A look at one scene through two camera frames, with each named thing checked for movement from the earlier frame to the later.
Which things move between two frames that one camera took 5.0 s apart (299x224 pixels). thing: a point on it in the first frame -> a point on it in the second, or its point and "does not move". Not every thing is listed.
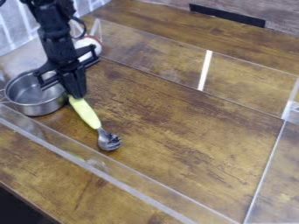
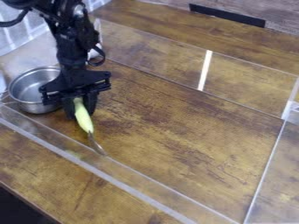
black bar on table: (217, 13) does not move
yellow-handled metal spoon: (108, 140) -> (82, 117)
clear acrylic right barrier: (275, 205) does not move
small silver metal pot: (32, 101) does not move
